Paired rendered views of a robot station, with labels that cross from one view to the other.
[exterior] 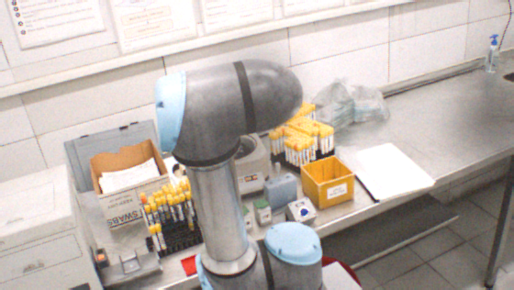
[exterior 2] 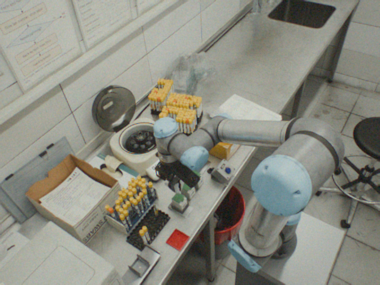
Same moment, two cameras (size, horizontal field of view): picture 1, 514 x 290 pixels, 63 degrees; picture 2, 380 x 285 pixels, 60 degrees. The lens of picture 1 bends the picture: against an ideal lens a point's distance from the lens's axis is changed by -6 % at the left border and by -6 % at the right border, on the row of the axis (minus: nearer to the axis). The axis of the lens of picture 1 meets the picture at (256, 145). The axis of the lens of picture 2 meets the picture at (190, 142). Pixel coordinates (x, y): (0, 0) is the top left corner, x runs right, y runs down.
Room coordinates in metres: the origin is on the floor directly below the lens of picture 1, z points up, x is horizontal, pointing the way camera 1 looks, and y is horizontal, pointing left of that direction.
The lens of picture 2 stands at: (0.41, 0.47, 2.05)
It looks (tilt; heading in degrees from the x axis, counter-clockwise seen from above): 47 degrees down; 328
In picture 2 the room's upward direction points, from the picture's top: 5 degrees counter-clockwise
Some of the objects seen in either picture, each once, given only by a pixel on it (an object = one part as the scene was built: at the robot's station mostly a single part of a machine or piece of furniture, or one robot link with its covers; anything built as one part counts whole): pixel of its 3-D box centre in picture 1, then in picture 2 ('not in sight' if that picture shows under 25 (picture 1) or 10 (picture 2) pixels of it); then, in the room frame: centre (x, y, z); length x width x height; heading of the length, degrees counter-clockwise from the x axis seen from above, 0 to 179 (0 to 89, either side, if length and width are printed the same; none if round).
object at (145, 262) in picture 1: (123, 267); (135, 272); (0.92, 0.41, 0.92); 0.21 x 0.07 x 0.05; 110
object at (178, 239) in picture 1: (172, 228); (146, 222); (1.06, 0.28, 0.93); 0.17 x 0.09 x 0.11; 111
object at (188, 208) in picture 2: not in sight; (180, 206); (1.06, 0.13, 0.89); 0.09 x 0.05 x 0.04; 19
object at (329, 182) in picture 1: (327, 182); (222, 141); (1.21, -0.22, 0.92); 0.13 x 0.13 x 0.10; 17
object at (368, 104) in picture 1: (367, 99); (199, 63); (1.77, -0.51, 0.94); 0.20 x 0.17 x 0.14; 82
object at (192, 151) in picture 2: not in sight; (192, 149); (0.98, 0.10, 1.30); 0.11 x 0.11 x 0.08; 8
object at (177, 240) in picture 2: (194, 263); (177, 239); (0.95, 0.22, 0.88); 0.07 x 0.07 x 0.01; 20
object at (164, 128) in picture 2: not in sight; (167, 135); (1.07, 0.13, 1.30); 0.09 x 0.08 x 0.11; 8
